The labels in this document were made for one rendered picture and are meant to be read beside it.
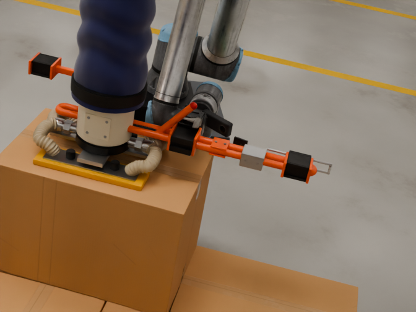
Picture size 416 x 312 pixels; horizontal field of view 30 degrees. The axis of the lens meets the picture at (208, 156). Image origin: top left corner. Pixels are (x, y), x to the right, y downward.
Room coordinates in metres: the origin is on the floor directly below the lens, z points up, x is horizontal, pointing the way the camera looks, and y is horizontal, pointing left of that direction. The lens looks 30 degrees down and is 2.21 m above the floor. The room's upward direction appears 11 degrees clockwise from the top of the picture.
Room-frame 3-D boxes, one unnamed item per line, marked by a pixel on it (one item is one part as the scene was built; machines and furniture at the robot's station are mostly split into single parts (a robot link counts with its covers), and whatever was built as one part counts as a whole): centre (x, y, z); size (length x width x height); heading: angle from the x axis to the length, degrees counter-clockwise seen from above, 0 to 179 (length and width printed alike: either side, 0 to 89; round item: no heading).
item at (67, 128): (2.08, 0.33, 1.01); 0.34 x 0.25 x 0.06; 84
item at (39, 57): (2.37, 0.60, 1.07); 0.09 x 0.08 x 0.05; 174
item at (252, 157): (2.03, -0.13, 1.07); 0.07 x 0.07 x 0.04; 84
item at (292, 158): (2.01, -0.27, 1.07); 0.08 x 0.07 x 0.05; 84
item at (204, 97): (2.28, 0.05, 1.08); 0.09 x 0.05 x 0.10; 84
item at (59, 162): (1.99, 0.34, 0.97); 0.34 x 0.10 x 0.05; 84
